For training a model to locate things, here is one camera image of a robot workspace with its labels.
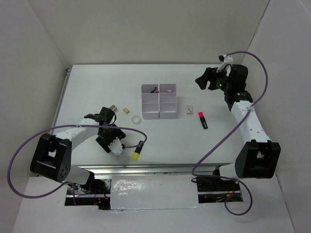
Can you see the white left organizer container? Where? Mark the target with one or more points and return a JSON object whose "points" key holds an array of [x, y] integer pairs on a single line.
{"points": [[149, 102]]}

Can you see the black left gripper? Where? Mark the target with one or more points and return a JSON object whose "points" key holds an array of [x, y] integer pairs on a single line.
{"points": [[117, 133]]}

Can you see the white right organizer container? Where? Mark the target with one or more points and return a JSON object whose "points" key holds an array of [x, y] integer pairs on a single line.
{"points": [[167, 101]]}

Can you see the white organizer container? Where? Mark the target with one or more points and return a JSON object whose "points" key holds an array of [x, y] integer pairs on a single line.
{"points": [[149, 102], [167, 101]]}

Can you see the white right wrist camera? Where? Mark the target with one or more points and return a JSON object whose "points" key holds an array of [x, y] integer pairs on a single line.
{"points": [[225, 61]]}

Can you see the white foil-taped panel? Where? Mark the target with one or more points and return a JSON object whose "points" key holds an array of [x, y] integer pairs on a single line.
{"points": [[153, 192]]}

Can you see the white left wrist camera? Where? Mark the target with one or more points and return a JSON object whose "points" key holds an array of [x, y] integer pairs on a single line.
{"points": [[116, 147]]}

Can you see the small yellow eraser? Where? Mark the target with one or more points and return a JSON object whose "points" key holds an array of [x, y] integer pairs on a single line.
{"points": [[126, 110]]}

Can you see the clear tape roll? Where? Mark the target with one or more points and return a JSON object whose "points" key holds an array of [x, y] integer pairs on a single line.
{"points": [[136, 119]]}

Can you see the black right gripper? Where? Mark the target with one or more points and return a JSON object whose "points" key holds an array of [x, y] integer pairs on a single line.
{"points": [[210, 73]]}

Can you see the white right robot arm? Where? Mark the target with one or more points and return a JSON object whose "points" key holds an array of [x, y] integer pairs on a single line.
{"points": [[259, 156]]}

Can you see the aluminium frame rail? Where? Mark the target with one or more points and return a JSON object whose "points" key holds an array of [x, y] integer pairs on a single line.
{"points": [[136, 170]]}

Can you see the black yellow highlighter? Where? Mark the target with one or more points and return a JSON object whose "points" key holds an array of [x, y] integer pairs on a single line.
{"points": [[137, 151]]}

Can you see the beige white eraser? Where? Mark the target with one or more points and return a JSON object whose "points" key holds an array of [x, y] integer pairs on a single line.
{"points": [[189, 110]]}

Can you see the pink white stapler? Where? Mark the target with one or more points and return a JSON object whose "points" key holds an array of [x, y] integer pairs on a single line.
{"points": [[113, 108]]}

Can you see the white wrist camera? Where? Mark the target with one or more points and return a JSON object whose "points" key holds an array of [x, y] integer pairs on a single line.
{"points": [[116, 147], [225, 61]]}

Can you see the black pink highlighter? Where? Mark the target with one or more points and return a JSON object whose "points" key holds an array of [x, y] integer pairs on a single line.
{"points": [[203, 120]]}

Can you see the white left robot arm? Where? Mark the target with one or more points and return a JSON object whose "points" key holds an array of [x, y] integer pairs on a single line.
{"points": [[52, 157]]}

